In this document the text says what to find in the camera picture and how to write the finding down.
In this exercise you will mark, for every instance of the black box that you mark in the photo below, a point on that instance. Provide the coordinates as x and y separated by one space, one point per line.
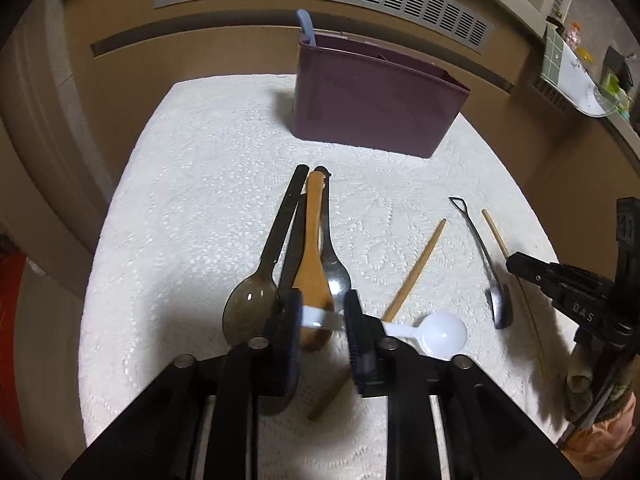
617 62

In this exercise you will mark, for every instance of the red object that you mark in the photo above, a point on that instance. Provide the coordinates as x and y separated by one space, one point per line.
11 340

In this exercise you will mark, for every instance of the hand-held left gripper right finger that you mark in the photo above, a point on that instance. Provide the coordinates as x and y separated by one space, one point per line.
356 345

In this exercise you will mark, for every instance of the white textured towel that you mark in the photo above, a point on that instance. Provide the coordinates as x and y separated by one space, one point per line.
190 200

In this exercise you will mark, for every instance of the blue plastic spatula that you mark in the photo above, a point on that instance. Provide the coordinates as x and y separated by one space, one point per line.
305 22

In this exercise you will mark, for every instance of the stone kitchen countertop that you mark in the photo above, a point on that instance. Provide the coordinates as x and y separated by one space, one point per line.
625 132

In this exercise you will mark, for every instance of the green and white cloth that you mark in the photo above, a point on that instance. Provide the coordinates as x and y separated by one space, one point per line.
570 70

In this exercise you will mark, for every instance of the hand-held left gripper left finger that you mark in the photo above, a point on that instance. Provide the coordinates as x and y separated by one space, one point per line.
292 340

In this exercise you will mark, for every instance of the purple plastic utensil container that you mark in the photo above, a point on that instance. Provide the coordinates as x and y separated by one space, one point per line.
370 100

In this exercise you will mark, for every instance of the green packets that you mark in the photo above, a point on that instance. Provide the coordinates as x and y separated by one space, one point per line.
616 91

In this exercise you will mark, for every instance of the white plastic spoon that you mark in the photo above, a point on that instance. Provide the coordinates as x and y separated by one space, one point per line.
440 332

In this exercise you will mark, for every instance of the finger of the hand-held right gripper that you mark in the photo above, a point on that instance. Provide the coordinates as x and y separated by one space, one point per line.
575 295

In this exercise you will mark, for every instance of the person's right forearm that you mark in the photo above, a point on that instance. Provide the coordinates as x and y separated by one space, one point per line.
612 432

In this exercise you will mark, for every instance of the wooden chopstick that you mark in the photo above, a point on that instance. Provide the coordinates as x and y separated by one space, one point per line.
495 232
417 270

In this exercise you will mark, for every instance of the wooden spoon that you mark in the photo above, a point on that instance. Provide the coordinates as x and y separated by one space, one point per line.
312 270

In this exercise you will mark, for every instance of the person's right hand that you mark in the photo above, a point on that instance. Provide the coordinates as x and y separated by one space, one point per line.
577 375

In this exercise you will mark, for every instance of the orange-capped jar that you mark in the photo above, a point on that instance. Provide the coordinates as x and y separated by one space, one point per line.
572 35

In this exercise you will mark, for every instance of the dark metal spoon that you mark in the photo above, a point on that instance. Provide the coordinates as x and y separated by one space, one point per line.
334 270

